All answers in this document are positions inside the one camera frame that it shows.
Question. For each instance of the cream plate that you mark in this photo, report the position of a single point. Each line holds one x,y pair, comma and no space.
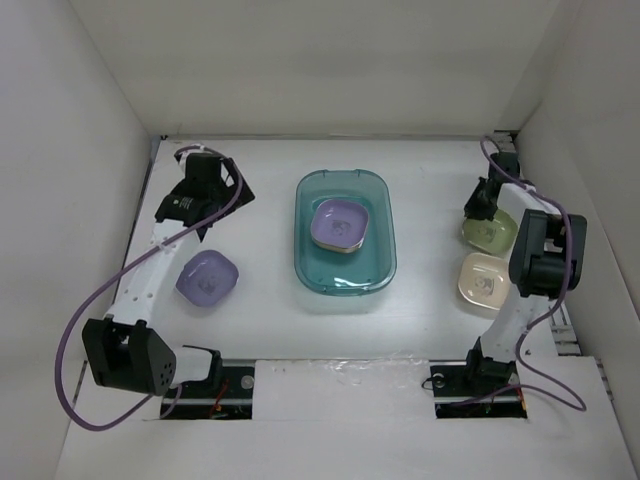
338,249
483,284

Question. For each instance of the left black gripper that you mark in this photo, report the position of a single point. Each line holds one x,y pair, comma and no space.
229,170

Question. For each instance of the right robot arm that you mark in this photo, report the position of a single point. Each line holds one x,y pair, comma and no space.
545,264

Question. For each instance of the green square plate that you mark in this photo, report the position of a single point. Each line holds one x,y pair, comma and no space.
494,237

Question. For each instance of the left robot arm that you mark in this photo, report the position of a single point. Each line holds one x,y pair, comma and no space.
124,351

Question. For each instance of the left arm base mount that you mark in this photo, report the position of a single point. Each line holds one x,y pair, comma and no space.
229,398

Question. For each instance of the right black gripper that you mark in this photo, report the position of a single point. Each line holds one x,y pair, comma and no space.
471,210

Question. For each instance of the purple plate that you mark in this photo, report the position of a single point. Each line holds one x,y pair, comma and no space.
340,222
207,278

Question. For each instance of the teal plastic bin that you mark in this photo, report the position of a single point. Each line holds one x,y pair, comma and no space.
369,269

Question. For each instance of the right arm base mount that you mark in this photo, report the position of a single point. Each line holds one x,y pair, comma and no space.
457,398

